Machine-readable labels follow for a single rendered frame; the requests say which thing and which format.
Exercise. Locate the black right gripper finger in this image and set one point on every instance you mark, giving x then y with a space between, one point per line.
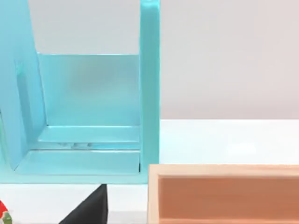
93 210

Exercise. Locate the red and green object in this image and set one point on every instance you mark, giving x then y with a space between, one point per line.
4 213

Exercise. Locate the light blue rack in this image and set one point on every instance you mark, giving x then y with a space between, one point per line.
93 98

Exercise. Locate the shallow salmon-coloured box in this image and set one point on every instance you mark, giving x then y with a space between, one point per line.
224 198

